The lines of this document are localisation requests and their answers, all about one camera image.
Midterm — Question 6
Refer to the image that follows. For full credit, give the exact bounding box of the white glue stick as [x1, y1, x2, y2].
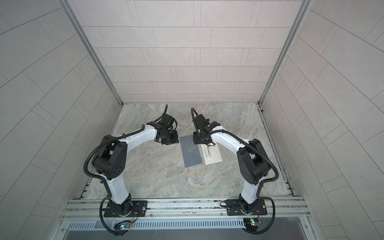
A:
[203, 145, 211, 160]

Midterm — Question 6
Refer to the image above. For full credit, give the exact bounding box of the cream envelope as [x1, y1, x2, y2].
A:
[201, 145, 223, 165]

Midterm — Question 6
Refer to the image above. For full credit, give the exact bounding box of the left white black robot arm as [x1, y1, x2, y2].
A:
[92, 113, 179, 207]

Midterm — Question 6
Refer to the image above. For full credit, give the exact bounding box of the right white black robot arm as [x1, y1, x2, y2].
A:
[191, 109, 271, 212]

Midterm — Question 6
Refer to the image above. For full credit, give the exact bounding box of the right circuit board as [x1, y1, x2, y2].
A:
[243, 219, 263, 232]

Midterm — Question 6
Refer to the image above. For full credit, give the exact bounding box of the circuit board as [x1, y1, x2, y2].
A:
[243, 219, 263, 232]
[114, 221, 132, 231]

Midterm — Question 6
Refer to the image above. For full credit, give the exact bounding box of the left circuit board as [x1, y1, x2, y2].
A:
[114, 221, 132, 231]

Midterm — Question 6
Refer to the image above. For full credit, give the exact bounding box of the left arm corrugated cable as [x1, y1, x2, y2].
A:
[83, 104, 169, 184]

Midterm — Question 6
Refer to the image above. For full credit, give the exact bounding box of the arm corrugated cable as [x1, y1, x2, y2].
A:
[190, 107, 280, 235]
[83, 104, 169, 184]

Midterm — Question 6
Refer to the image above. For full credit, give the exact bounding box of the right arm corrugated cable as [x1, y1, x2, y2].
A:
[190, 107, 280, 235]

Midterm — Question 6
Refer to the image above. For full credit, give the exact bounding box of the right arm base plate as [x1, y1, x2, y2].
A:
[220, 199, 268, 216]

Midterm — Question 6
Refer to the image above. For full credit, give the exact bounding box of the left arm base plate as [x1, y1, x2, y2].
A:
[103, 201, 148, 218]

